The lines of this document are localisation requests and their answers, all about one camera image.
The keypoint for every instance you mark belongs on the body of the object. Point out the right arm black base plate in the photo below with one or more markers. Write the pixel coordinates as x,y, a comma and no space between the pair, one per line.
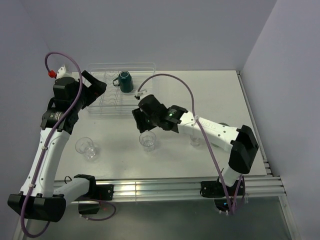
214,189

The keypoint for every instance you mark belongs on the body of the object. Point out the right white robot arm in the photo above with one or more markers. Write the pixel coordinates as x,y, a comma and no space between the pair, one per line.
240,143

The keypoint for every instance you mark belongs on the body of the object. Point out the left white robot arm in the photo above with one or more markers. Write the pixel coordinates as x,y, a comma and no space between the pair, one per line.
37,198

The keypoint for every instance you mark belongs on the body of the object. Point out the aluminium rail frame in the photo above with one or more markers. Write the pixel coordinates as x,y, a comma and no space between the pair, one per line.
176,188

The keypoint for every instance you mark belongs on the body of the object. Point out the light green plastic cup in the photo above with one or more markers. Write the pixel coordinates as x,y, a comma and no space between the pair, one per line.
224,124

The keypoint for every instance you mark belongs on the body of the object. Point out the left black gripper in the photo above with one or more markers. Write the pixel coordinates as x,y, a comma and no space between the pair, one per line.
94,91

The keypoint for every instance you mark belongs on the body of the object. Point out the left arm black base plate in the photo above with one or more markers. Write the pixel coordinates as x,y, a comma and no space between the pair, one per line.
102,192

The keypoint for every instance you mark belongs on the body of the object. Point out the small clear glass right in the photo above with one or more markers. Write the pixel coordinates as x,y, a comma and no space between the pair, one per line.
194,141

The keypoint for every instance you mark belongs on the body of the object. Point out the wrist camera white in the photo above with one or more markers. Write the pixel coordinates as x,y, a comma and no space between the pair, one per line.
138,95
61,73

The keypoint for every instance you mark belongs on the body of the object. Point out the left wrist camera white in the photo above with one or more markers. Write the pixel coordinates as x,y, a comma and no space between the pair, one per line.
61,73

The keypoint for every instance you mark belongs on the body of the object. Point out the dark teal mug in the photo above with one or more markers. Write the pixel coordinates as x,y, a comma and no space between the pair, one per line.
124,81

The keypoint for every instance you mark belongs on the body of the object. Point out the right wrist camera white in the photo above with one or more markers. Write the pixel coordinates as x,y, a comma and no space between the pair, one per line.
138,95

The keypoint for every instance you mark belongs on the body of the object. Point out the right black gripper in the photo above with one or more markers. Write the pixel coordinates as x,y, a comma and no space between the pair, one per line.
139,116

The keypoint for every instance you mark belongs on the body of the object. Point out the clear acrylic dish rack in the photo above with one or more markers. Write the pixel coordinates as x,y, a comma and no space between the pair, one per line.
114,103

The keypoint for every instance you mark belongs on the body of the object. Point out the black box under left base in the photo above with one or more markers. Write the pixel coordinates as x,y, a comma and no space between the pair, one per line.
88,208

